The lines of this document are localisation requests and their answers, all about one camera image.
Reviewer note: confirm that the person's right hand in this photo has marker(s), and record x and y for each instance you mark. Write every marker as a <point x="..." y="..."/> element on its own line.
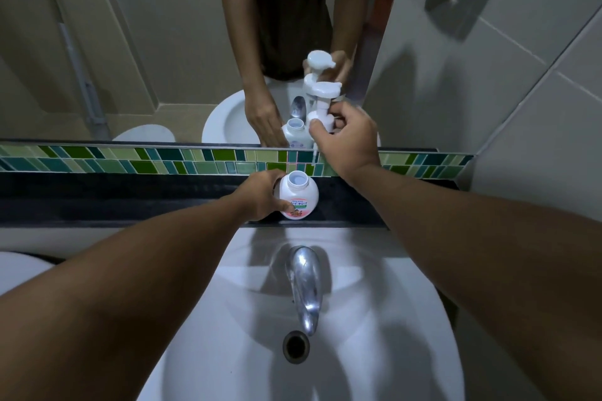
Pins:
<point x="352" y="144"/>

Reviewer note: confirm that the person's left hand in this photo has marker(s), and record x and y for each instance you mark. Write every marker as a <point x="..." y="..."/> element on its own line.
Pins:
<point x="256" y="194"/>

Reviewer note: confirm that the person's left thumb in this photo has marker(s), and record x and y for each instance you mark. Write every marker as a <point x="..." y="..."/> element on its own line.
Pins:
<point x="281" y="207"/>

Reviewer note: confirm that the person's right thumb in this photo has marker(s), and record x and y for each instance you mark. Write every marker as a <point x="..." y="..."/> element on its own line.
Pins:
<point x="320" y="137"/>

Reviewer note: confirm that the white soap bottle pink label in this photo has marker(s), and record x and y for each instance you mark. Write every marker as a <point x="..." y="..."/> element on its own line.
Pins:
<point x="301" y="198"/>

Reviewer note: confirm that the white foam pump head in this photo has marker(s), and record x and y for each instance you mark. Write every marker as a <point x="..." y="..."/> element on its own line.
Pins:
<point x="324" y="91"/>

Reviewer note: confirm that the person's right forearm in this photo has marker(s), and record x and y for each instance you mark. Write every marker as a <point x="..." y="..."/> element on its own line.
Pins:
<point x="494" y="264"/>

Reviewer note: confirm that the person's left forearm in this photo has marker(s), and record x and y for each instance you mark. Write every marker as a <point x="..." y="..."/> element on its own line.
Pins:
<point x="117" y="302"/>

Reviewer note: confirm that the chrome faucet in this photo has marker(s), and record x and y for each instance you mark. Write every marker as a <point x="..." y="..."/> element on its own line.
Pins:
<point x="304" y="283"/>

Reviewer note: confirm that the metal sink drain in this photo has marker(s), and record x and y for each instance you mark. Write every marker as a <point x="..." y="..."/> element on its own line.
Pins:
<point x="296" y="347"/>

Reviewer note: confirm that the white ceramic sink basin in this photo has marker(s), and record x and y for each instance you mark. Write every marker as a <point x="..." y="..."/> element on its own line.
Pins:
<point x="376" y="321"/>

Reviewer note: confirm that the white ceramic fixture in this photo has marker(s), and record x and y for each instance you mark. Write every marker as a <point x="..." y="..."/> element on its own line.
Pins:
<point x="21" y="271"/>

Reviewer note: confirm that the wall mirror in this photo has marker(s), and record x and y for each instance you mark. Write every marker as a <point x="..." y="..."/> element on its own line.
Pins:
<point x="141" y="39"/>

